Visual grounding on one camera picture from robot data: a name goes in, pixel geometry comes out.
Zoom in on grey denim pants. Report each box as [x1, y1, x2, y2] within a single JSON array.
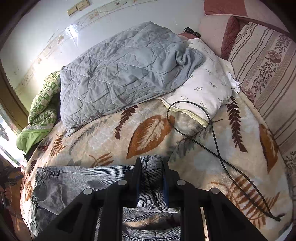
[[30, 155, 181, 240]]

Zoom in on leaf patterned beige blanket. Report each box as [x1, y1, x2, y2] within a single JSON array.
[[20, 93, 293, 240]]

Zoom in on white floral pillow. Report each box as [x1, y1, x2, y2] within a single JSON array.
[[160, 38, 240, 127]]

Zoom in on green patterned quilt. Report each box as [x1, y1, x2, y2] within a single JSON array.
[[16, 71, 61, 153]]

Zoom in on grey quilted blanket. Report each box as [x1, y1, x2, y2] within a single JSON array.
[[60, 22, 205, 136]]

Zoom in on striped floral headboard cushion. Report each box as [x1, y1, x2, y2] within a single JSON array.
[[228, 22, 295, 182]]

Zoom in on black object behind pillow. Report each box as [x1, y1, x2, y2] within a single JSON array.
[[184, 27, 201, 38]]

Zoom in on black power cable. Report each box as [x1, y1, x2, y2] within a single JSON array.
[[166, 100, 282, 222]]

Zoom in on brown wooden door frame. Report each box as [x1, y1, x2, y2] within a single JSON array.
[[1, 63, 29, 132]]

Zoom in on beige wall switch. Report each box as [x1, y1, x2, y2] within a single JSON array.
[[67, 0, 90, 16]]

